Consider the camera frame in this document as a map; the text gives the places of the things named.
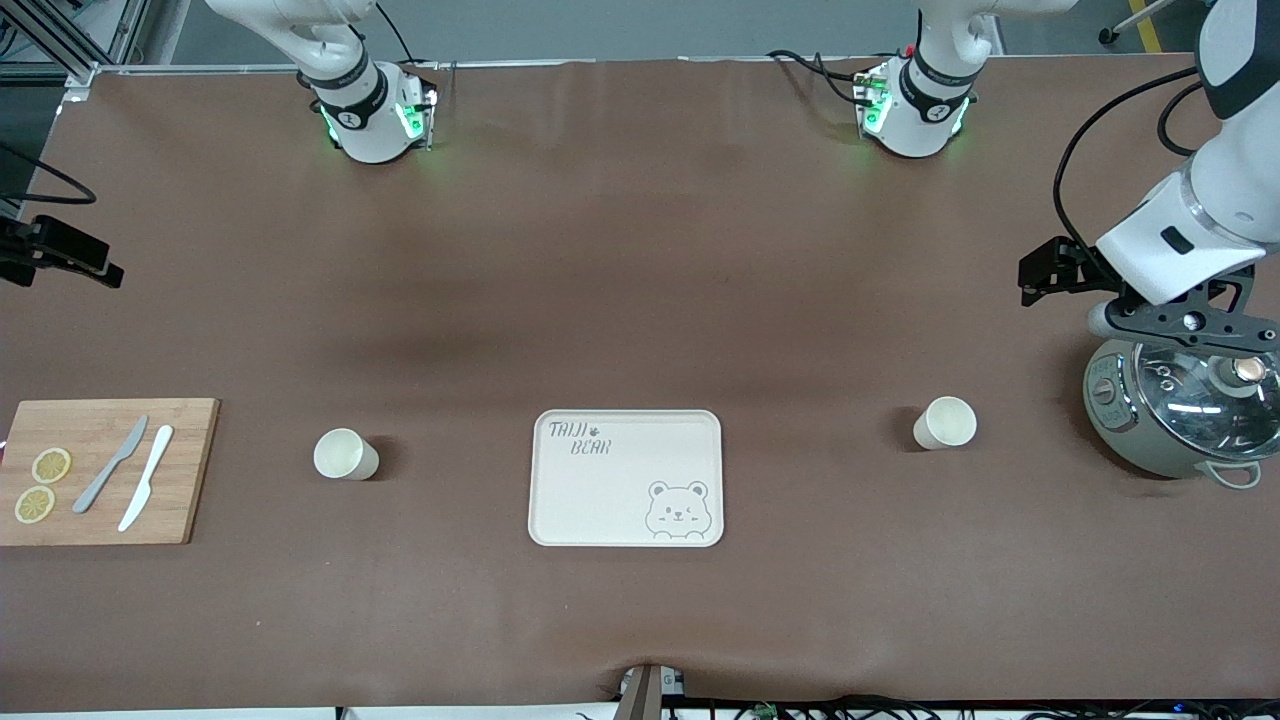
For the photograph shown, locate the white IKEA cup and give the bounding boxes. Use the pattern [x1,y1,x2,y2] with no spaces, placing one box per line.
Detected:
[313,428,381,482]
[912,396,978,451]

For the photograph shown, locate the beige bear print tray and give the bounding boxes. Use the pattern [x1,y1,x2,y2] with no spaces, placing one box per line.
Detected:
[527,408,725,549]

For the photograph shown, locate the grey-green cooking pot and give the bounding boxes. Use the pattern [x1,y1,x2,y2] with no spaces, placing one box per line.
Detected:
[1083,338,1280,491]

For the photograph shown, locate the glass pot lid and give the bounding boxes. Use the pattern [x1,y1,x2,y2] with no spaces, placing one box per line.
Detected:
[1133,340,1280,461]

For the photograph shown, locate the grey plastic knife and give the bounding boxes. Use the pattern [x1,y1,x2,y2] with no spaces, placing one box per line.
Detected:
[72,415,150,515]

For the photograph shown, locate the white plastic knife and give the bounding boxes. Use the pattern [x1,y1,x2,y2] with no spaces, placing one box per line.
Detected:
[117,425,175,533]

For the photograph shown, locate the wooden cutting board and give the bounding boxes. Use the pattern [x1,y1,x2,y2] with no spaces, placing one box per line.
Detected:
[0,398,221,547]

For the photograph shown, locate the brown table cover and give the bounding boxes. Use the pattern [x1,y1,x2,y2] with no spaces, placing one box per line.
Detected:
[0,55,1280,713]

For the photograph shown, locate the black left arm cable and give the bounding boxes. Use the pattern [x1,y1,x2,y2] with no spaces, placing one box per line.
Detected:
[1052,66,1203,263]

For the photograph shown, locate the aluminium frame profile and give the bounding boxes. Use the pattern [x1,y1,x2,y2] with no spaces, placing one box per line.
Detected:
[0,0,151,89]

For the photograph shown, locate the black left base cable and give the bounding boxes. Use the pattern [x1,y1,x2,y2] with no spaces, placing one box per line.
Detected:
[766,48,873,107]

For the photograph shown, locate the black base cable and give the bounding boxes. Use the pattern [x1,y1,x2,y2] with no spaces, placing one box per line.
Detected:
[374,0,419,67]
[766,48,873,107]

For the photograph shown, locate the black right base cable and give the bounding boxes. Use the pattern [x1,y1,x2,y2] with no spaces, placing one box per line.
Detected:
[374,0,419,67]

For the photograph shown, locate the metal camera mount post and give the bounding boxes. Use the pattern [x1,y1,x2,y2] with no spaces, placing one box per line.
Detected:
[618,663,687,720]

